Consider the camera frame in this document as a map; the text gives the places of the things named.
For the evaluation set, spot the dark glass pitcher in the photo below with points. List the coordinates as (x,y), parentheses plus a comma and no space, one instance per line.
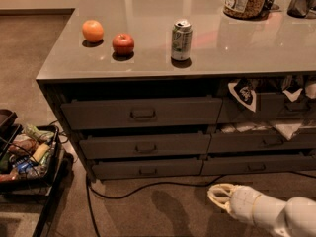
(300,8)

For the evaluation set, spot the grey kitchen counter cabinet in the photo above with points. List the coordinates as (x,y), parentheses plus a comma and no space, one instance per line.
(223,49)

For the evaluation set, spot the black bin of snacks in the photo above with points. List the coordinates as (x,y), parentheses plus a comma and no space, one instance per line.
(28,154)

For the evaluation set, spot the large jar of nuts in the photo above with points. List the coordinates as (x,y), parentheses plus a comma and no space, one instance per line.
(243,9)

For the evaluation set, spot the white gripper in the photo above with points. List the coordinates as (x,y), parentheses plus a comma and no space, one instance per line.
(242,201)

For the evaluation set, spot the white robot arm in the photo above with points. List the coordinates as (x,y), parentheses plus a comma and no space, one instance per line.
(293,218)

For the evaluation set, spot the green white soda can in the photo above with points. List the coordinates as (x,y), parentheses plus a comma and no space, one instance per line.
(181,40)

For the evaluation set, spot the black white snack bag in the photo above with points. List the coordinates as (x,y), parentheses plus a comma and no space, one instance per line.
(243,91)

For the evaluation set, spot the orange fruit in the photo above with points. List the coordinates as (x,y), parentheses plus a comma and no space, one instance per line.
(92,31)

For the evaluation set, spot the grey drawer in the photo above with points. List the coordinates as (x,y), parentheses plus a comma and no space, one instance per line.
(145,145)
(147,169)
(269,106)
(262,140)
(82,115)
(258,164)

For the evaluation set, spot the red apple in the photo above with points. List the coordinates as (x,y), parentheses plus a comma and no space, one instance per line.
(123,44)

